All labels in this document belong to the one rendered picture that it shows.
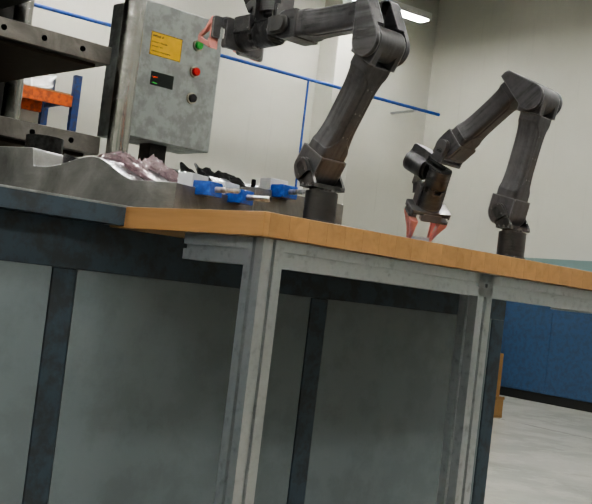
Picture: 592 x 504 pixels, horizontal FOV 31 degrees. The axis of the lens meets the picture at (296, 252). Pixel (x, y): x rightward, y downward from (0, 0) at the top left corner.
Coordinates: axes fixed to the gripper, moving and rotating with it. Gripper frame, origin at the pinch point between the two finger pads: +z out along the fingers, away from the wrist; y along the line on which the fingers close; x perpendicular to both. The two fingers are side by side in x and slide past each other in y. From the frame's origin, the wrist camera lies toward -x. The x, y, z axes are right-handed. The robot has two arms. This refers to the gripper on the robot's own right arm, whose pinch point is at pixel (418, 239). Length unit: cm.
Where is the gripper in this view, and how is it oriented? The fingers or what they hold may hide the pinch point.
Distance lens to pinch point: 268.4
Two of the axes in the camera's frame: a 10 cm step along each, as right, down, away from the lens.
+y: -9.6, -1.3, -2.4
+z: -2.3, 8.7, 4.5
